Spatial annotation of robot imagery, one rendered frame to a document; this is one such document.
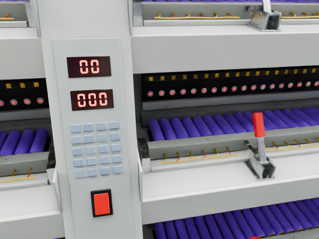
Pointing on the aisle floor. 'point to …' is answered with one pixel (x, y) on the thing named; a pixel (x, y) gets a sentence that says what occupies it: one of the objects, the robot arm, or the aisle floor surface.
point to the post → (50, 72)
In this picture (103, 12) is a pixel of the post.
